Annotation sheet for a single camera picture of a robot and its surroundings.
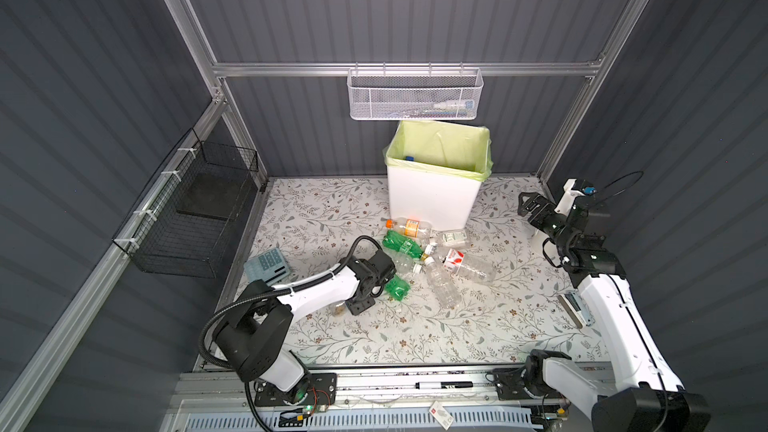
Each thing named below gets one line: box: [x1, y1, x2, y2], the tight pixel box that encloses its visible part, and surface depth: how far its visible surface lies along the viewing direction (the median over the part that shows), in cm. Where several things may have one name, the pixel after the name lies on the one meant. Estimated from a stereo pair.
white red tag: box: [429, 400, 454, 431], surface depth 71 cm
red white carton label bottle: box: [439, 248, 487, 279], surface depth 93 cm
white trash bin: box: [387, 165, 482, 231], surface depth 89 cm
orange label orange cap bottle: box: [385, 217, 433, 241], surface depth 103 cm
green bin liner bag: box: [383, 120, 494, 182], surface depth 98 cm
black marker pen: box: [415, 381, 474, 389], surface depth 75 cm
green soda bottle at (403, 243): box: [382, 230, 423, 260], surface depth 100 cm
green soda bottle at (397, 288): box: [385, 274, 411, 302], surface depth 88 cm
